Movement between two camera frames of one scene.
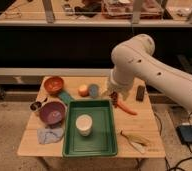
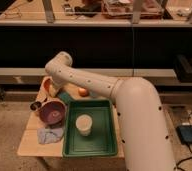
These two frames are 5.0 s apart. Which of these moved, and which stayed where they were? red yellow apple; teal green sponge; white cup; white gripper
Moved: white gripper
Stayed: white cup; teal green sponge; red yellow apple
